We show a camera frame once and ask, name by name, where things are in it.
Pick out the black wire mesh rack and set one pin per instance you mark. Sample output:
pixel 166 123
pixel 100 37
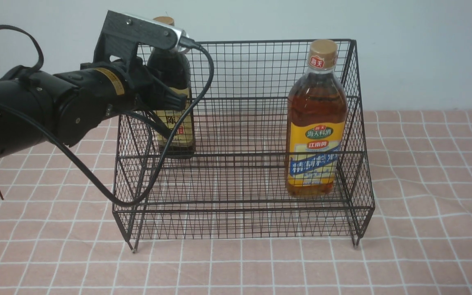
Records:
pixel 234 184

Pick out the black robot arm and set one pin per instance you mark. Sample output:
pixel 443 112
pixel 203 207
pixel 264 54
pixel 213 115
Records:
pixel 70 104

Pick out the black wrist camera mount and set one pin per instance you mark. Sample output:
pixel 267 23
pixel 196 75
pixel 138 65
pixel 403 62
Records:
pixel 121 34

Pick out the amber cooking wine bottle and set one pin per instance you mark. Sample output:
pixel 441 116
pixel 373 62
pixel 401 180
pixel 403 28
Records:
pixel 317 110

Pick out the pink checkered tablecloth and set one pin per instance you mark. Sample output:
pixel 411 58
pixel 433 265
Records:
pixel 58 236

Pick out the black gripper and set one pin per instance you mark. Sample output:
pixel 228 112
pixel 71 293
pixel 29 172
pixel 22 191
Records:
pixel 114 89

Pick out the dark vinegar bottle yellow label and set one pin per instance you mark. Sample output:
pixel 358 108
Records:
pixel 173 69

